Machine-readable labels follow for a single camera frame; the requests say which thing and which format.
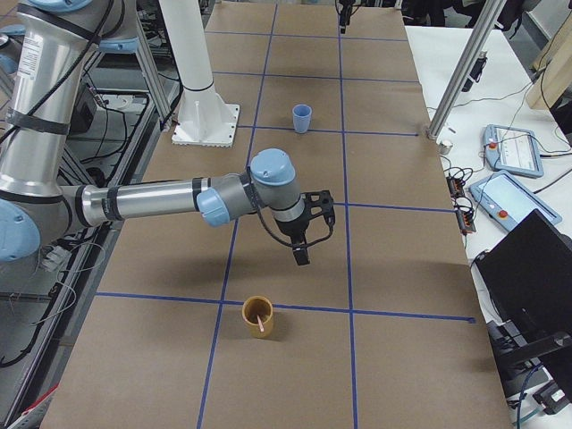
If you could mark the near teach pendant tablet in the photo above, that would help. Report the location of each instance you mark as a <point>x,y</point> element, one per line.
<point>508,202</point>

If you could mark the teach pendant tablet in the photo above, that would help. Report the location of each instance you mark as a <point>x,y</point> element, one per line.
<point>508,202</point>
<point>513,150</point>

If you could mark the aluminium frame post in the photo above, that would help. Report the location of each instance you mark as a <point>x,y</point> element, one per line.
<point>480,32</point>

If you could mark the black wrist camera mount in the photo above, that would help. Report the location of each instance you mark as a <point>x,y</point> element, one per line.
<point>319,204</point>

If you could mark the far teach pendant tablet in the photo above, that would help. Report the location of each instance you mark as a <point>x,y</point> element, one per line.
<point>513,150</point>

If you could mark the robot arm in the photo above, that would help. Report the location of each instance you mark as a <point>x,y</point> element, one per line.
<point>36,211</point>

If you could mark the white camera mast pillar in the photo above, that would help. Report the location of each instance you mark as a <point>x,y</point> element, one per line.
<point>204,119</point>

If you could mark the small metal cylinder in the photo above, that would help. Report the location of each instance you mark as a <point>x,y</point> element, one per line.
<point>445,146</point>

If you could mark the black laptop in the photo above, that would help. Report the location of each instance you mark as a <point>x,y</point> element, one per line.
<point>528,276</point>

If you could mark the bamboo chopstick holder cup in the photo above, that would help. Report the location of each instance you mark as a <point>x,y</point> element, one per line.
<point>257,314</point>

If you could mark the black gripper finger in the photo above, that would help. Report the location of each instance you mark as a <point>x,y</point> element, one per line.
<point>344,13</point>

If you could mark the pink chopstick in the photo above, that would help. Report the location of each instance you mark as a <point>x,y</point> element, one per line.
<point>260,324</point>

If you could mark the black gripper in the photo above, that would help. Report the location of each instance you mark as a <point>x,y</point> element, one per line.
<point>291,231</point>

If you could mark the black power strip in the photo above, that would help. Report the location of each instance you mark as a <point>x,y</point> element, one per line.
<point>463,207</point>

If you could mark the blue plastic cup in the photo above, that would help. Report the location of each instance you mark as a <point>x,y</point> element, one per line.
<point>301,117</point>

